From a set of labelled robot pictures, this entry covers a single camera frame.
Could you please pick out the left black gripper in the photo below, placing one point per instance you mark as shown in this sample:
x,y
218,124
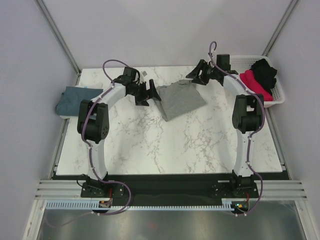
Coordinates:
x,y
149,94

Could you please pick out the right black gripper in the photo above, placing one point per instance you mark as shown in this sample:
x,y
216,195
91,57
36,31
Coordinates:
x,y
202,65

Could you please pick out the grey t shirt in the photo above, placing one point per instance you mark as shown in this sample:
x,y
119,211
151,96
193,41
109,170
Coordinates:
x,y
178,98

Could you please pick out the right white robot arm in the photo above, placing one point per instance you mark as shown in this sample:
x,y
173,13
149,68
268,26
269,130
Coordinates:
x,y
248,118

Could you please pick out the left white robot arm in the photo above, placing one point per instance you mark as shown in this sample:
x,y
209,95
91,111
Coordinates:
x,y
93,125

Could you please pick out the red t shirt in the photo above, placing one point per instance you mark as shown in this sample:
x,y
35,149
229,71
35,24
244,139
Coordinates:
x,y
249,80

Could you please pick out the black t shirt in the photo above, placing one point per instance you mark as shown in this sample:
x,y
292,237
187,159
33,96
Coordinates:
x,y
264,74

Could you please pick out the folded blue t shirt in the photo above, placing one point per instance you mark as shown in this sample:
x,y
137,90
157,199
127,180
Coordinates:
x,y
70,100

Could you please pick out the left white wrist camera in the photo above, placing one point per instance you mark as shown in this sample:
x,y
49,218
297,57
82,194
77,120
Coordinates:
x,y
143,76

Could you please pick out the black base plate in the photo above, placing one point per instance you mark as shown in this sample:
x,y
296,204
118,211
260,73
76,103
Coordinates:
x,y
195,188

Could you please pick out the right corner aluminium post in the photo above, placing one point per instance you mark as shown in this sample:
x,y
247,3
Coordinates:
x,y
293,4

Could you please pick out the corner aluminium post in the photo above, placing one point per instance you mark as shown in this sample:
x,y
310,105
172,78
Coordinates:
x,y
293,4
57,34

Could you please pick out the left corner aluminium post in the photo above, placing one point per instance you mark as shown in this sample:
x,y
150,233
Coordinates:
x,y
57,34

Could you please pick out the white slotted cable duct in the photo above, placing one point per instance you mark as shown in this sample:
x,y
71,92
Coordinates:
x,y
100,205

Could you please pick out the aluminium frame rail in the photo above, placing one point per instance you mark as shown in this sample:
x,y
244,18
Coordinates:
x,y
272,190

